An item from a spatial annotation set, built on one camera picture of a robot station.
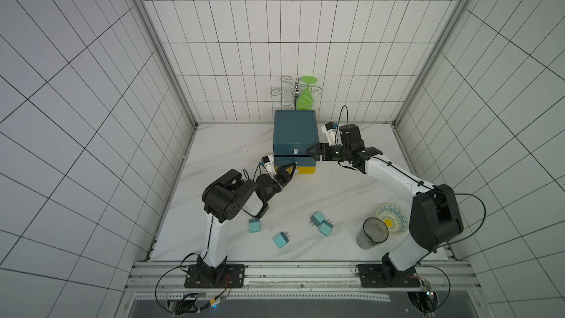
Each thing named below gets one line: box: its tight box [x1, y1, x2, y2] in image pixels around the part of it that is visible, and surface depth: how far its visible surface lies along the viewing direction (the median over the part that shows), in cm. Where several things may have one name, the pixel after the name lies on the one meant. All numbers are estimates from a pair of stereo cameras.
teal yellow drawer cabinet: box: [272, 109, 320, 175], surface depth 90 cm
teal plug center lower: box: [318, 218, 334, 237], surface depth 85 cm
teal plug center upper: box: [310, 210, 326, 227], surface depth 87 cm
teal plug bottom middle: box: [273, 231, 290, 249], surface depth 81 cm
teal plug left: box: [248, 218, 262, 233], surface depth 85 cm
